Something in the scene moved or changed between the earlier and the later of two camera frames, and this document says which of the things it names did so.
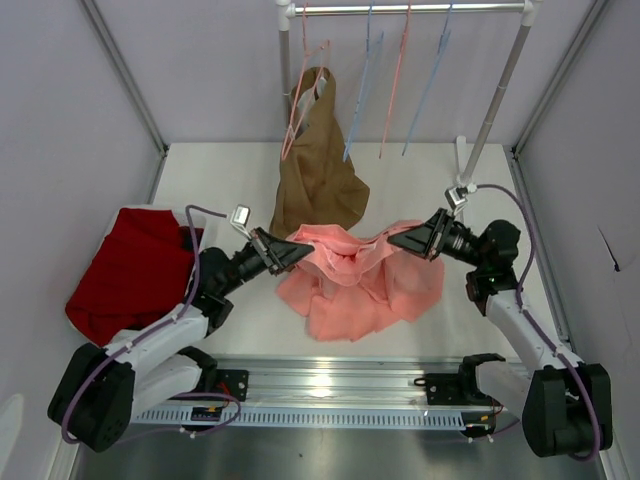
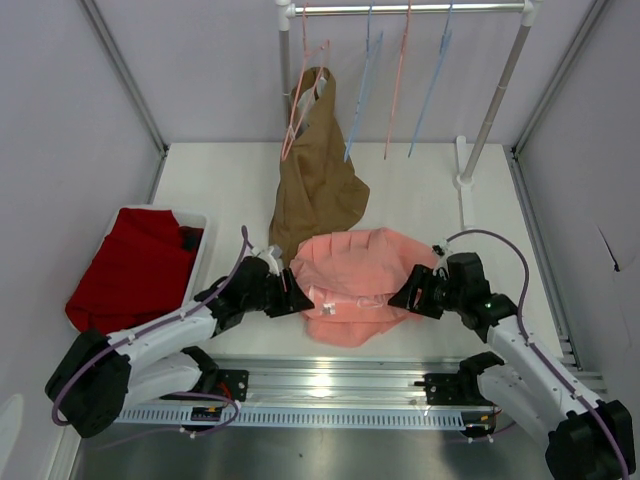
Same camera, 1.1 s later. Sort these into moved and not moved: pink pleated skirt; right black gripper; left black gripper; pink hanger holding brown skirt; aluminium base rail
Moved: right black gripper; left black gripper
Not moved: pink pleated skirt; pink hanger holding brown skirt; aluminium base rail
